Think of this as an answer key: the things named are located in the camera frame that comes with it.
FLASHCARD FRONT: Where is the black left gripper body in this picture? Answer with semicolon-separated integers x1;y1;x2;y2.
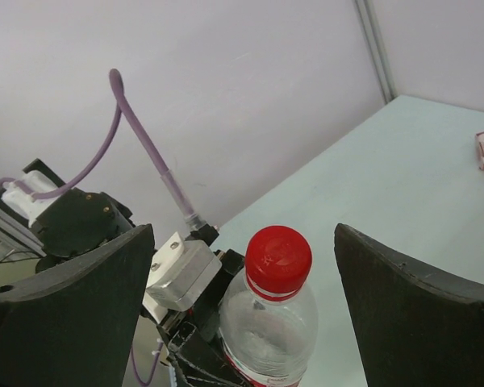
157;250;246;387

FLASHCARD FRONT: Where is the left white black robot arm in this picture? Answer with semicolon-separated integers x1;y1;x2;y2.
0;188;250;386

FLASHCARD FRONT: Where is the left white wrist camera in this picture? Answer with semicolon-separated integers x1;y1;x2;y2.
142;232;222;323

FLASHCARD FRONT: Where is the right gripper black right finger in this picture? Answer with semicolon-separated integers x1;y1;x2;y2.
334;223;484;386

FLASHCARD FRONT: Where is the red bottle cap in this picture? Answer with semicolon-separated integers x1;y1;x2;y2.
245;225;313;302

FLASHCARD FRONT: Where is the red-labelled clear water bottle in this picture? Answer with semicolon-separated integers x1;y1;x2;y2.
218;225;319;387

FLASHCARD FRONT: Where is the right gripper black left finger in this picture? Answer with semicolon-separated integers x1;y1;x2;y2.
0;225;154;386

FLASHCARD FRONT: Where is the left aluminium frame post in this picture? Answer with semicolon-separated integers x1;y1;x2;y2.
354;0;398;104

